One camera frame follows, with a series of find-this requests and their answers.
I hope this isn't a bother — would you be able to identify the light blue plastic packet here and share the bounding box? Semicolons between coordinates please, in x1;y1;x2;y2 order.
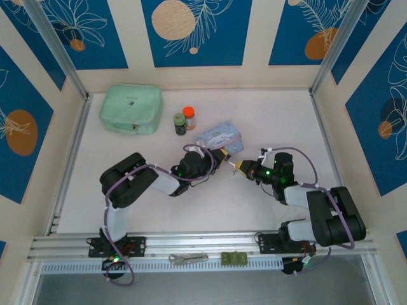
193;119;245;156

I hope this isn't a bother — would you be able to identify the green lid jar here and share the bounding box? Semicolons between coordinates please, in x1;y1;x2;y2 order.
173;113;187;137

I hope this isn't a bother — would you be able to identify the orange lid jar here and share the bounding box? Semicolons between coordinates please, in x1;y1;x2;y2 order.
182;106;197;130

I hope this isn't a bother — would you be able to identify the mint green zipper pouch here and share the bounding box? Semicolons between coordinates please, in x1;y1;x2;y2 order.
99;83;164;136

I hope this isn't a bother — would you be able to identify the silver wrench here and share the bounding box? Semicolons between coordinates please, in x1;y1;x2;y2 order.
168;253;209;266

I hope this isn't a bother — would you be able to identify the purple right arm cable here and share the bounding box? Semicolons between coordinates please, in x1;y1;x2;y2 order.
259;146;355;278

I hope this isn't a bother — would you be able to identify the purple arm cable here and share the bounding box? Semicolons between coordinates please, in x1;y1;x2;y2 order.
259;146;355;278
104;144;221;287

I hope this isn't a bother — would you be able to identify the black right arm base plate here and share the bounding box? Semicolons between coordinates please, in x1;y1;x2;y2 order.
258;233;319;255

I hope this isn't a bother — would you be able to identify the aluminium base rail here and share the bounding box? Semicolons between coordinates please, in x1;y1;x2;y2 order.
27;231;378;261

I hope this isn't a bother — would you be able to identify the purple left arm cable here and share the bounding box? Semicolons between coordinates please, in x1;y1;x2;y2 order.
104;144;221;287

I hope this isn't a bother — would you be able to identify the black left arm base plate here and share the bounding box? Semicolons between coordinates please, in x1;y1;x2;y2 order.
88;234;148;259

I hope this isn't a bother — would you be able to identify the white slotted cable duct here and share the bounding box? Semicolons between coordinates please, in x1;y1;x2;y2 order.
41;257;284;275

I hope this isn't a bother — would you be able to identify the aluminium frame post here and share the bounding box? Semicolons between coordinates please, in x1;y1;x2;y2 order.
309;0;372;96
22;0;90;100

